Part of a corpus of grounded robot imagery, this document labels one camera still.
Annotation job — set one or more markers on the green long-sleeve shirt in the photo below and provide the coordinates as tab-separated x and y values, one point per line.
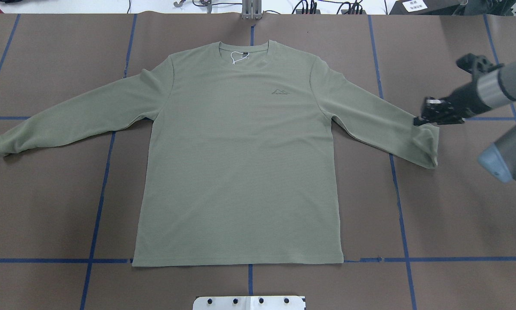
241	155

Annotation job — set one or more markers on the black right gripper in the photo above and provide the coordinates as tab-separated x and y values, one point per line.
464	98

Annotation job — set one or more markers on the aluminium frame post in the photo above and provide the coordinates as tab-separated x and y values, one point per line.
252	9

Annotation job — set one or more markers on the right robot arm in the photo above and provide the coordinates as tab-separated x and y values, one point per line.
492	86

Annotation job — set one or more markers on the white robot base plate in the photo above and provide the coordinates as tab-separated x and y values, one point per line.
268	302

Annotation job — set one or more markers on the black box with label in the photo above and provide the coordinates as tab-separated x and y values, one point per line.
424	7

